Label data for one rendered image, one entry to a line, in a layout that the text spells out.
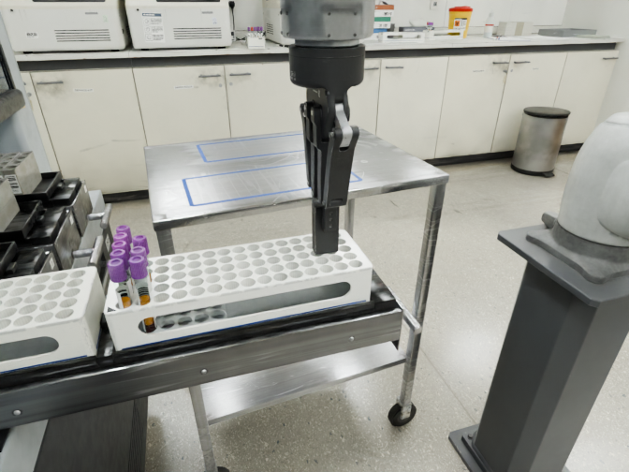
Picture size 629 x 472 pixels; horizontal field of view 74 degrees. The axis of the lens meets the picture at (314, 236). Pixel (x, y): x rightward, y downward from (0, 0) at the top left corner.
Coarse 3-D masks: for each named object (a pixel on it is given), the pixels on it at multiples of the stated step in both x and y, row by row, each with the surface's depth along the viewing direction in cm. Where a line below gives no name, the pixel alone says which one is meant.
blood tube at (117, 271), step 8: (112, 264) 41; (120, 264) 40; (112, 272) 40; (120, 272) 40; (112, 280) 41; (120, 280) 41; (120, 288) 41; (128, 288) 42; (120, 296) 42; (128, 296) 42; (120, 304) 43; (128, 304) 43
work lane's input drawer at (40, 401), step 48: (384, 288) 54; (192, 336) 46; (240, 336) 48; (288, 336) 48; (336, 336) 51; (384, 336) 53; (0, 384) 41; (48, 384) 42; (96, 384) 44; (144, 384) 45; (192, 384) 47
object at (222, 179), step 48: (192, 144) 107; (240, 144) 107; (288, 144) 107; (384, 144) 107; (192, 192) 80; (240, 192) 80; (288, 192) 80; (384, 192) 84; (432, 192) 91; (432, 240) 96; (240, 384) 108; (288, 384) 108; (336, 384) 110
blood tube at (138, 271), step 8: (136, 256) 41; (136, 264) 40; (144, 264) 41; (136, 272) 41; (144, 272) 41; (136, 280) 42; (144, 280) 42; (136, 288) 42; (144, 288) 42; (144, 296) 43; (144, 304) 43; (144, 320) 44; (152, 320) 45; (144, 328) 45; (152, 328) 45
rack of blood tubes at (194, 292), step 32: (192, 256) 52; (224, 256) 52; (256, 256) 53; (288, 256) 52; (320, 256) 52; (352, 256) 53; (160, 288) 47; (192, 288) 46; (224, 288) 46; (256, 288) 46; (288, 288) 47; (320, 288) 55; (352, 288) 50; (128, 320) 43; (160, 320) 47; (192, 320) 47; (224, 320) 47; (256, 320) 48
